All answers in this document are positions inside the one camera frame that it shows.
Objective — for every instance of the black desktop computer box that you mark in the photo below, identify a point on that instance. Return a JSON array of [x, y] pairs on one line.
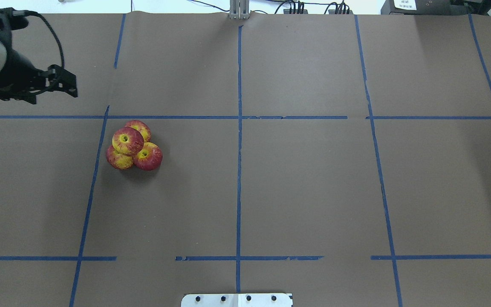
[[416, 7]]

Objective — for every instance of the aluminium frame post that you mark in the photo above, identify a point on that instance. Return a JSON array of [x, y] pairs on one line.
[[239, 9]]

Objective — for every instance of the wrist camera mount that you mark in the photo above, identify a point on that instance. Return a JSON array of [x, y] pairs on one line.
[[11, 20]]

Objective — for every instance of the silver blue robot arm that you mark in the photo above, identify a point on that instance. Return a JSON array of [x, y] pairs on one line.
[[5, 49]]

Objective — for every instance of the lone red yellow apple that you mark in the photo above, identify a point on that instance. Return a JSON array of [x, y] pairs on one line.
[[127, 141]]

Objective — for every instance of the back red yellow apple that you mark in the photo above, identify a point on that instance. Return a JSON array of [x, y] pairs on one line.
[[141, 127]]

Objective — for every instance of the right red yellow apple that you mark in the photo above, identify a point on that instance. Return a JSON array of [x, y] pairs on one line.
[[149, 158]]

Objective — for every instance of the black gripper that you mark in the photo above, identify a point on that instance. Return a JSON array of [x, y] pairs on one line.
[[16, 71]]

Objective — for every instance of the front red yellow apple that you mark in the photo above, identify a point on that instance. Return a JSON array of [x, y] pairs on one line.
[[118, 160]]

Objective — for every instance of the white camera stand pillar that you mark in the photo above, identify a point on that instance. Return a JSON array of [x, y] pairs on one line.
[[238, 300]]

